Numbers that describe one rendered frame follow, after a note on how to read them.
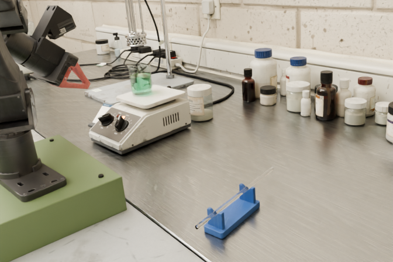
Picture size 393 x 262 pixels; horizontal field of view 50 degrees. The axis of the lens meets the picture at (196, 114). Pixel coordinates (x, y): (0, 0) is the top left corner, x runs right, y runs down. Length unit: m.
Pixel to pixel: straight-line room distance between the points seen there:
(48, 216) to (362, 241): 0.43
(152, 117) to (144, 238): 0.35
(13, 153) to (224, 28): 0.93
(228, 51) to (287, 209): 0.82
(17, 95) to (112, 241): 0.26
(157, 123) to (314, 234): 0.44
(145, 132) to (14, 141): 0.30
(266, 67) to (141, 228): 0.64
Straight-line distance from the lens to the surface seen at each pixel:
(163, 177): 0.78
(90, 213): 0.67
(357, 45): 1.14
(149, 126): 0.91
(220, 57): 1.43
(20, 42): 0.85
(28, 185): 0.68
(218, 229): 0.61
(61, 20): 0.89
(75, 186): 0.67
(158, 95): 0.96
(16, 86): 0.68
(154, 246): 0.61
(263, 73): 1.15
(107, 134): 0.92
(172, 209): 0.68
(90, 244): 0.64
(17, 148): 0.71
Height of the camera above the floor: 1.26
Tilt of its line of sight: 19 degrees down
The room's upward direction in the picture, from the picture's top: 5 degrees counter-clockwise
